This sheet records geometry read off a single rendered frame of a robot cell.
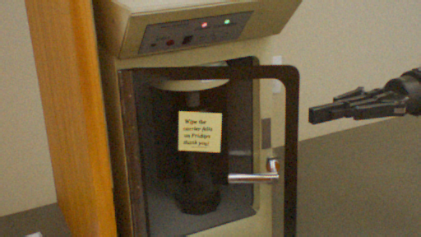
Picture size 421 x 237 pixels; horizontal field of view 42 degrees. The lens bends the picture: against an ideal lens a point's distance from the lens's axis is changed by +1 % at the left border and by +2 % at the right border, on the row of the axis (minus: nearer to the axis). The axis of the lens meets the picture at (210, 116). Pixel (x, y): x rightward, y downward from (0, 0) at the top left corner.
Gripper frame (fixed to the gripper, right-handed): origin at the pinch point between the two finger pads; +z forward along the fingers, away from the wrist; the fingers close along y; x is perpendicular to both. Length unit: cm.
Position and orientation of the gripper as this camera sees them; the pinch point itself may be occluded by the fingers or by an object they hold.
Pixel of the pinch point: (326, 113)
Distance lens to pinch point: 105.4
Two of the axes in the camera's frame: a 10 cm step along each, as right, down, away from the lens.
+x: 0.4, 9.3, 3.6
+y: 4.3, 3.1, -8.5
